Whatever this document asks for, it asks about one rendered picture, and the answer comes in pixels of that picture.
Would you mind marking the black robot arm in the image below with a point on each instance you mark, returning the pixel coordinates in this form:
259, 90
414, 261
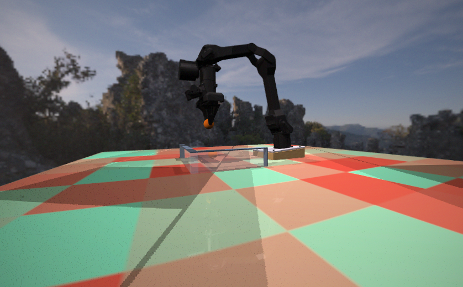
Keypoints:
266, 67

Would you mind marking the low clear walls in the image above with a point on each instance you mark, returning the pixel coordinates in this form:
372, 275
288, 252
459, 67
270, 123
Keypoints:
205, 162

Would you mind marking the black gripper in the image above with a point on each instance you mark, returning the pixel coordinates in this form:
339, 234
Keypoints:
208, 104

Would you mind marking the clear blue l-shaped low wall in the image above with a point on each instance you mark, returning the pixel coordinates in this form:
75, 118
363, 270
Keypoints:
190, 150

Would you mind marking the orange ball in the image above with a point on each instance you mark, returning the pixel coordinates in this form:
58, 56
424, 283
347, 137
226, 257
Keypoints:
206, 125

